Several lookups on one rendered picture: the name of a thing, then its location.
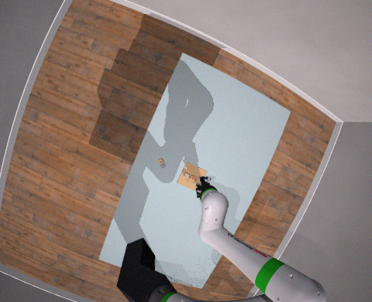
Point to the tan square mat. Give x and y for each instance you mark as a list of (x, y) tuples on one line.
[(192, 170)]

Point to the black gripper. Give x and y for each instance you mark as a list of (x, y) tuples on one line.
[(202, 182)]

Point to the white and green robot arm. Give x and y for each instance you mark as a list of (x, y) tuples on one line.
[(279, 281)]

